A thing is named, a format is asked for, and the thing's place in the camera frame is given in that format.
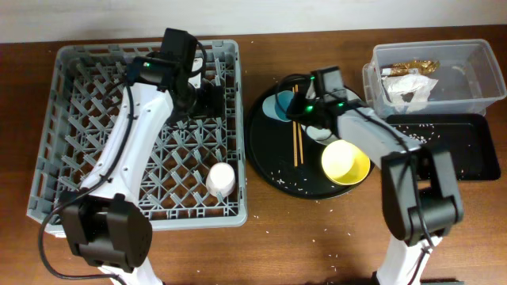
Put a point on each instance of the gold foil wrapper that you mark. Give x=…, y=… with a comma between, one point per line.
x=422, y=67

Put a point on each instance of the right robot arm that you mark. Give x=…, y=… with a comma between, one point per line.
x=421, y=200

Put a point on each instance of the pink and white cup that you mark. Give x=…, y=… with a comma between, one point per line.
x=220, y=180

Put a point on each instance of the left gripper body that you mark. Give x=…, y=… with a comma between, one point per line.
x=203, y=100

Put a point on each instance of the wooden chopstick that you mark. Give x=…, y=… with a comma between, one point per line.
x=300, y=145
x=294, y=135

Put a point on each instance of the light blue plastic cup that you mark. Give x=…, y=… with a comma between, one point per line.
x=275, y=106

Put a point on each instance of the grey plastic dishwasher rack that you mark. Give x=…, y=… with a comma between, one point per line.
x=182, y=174

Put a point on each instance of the black rectangular tray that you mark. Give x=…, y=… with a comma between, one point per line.
x=466, y=136

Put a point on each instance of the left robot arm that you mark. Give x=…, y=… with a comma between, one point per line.
x=102, y=221

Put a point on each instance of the yellow plastic bowl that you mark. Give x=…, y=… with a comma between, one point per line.
x=345, y=164

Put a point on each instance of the white round plate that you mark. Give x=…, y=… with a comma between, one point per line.
x=322, y=136

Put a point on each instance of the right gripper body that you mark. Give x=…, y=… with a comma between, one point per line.
x=306, y=110

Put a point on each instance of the crumpled white paper waste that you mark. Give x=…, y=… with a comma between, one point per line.
x=409, y=93

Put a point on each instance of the round black tray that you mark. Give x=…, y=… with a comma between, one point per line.
x=270, y=148

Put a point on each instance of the clear plastic waste bin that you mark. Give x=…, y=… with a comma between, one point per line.
x=469, y=78

